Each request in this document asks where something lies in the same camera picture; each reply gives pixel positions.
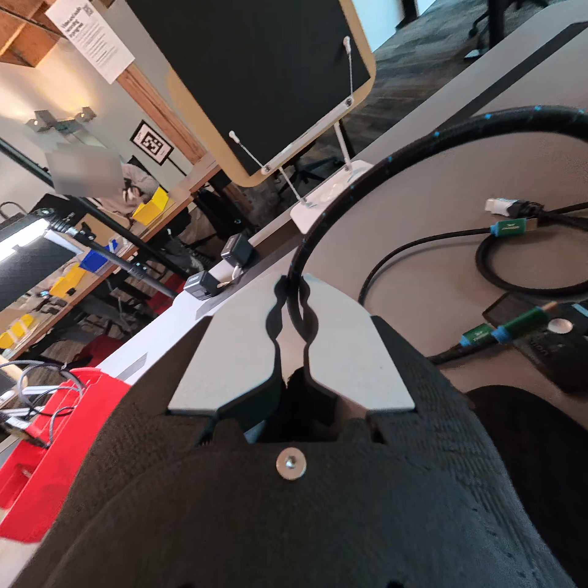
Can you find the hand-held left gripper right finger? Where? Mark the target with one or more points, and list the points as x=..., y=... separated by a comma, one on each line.
x=358, y=363

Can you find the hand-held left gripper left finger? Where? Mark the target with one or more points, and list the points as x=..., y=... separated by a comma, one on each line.
x=220, y=363

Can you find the red plastic bin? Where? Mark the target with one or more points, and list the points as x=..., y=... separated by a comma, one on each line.
x=55, y=459

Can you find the metal light stand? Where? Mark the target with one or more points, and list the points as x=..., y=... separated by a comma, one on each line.
x=119, y=262

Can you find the blue plastic object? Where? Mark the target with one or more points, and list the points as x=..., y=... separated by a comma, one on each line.
x=94, y=261

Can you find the white board stand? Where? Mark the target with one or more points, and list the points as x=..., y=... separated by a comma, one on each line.
x=330, y=197

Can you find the yellow plastic bin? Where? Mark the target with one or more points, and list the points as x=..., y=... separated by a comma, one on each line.
x=18, y=330
x=151, y=206
x=66, y=281

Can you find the long wooden desk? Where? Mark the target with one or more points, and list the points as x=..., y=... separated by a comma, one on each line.
x=183, y=188

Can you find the black padded armrest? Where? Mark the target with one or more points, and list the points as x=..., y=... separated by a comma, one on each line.
x=528, y=436

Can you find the black office chair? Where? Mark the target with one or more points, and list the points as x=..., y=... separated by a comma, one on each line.
x=312, y=179
x=500, y=23

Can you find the studio light panel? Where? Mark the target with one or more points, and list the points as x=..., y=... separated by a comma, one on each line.
x=27, y=271

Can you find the small tag sign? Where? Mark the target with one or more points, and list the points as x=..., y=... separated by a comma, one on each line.
x=151, y=142

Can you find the black stand pole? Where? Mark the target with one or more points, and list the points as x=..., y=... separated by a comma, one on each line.
x=23, y=156

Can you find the black faced plywood board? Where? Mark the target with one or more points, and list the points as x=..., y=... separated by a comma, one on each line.
x=252, y=69

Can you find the white paper notice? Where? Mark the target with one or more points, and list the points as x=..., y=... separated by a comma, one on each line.
x=92, y=39

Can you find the grey wall fixture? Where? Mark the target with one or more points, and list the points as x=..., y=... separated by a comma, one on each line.
x=59, y=121

